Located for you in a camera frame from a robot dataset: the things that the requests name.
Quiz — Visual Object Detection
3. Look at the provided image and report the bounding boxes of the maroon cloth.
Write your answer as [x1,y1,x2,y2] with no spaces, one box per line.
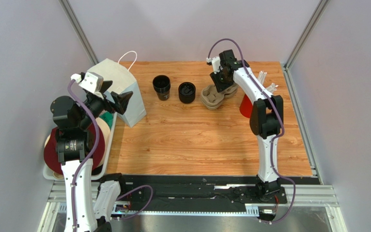
[43,122,110,174]

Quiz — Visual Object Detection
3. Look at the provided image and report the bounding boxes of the white wrapped straws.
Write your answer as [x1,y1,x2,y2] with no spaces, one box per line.
[257,71,279,95]

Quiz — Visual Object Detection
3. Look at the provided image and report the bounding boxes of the red cup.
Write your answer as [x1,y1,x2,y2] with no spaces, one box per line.
[239,94,253,118]

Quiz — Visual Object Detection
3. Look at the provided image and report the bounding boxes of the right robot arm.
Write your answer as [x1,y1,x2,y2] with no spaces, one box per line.
[206,50,284,202]

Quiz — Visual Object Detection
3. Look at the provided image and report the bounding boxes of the black lidded coffee cup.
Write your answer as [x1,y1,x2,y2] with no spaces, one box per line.
[178,82,196,104]

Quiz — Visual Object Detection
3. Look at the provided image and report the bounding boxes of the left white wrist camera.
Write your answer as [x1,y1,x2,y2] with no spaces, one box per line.
[71,72,104,94]

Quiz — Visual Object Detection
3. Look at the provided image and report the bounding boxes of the white plastic bin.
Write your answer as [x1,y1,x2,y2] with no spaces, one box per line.
[54,120,115,180]

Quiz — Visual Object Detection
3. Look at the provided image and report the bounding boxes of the white paper bag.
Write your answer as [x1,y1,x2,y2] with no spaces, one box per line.
[87,58,146,128]

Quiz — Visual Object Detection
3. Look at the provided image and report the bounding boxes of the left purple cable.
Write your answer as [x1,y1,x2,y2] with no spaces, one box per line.
[67,79,100,232]

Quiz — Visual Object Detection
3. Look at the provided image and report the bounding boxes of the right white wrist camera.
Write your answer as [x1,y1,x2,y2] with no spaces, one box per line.
[206,56,221,73]

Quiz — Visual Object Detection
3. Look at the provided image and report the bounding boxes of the beige round plate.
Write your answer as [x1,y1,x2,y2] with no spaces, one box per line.
[43,118,110,180]

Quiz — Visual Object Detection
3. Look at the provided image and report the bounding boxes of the pulp cup carrier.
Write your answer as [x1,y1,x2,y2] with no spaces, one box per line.
[200,91,237,110]
[200,84,239,110]

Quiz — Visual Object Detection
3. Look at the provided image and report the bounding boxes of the green item in bin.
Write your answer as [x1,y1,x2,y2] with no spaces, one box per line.
[100,111,114,129]

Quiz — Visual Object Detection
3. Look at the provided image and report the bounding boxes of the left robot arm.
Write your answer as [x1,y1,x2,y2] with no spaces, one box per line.
[50,81,133,232]

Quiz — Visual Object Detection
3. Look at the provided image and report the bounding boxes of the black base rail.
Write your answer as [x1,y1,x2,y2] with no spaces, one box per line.
[89,174,321,217]

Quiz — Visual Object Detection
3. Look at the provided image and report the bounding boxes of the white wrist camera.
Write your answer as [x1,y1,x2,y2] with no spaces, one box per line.
[206,56,221,73]
[71,72,104,94]

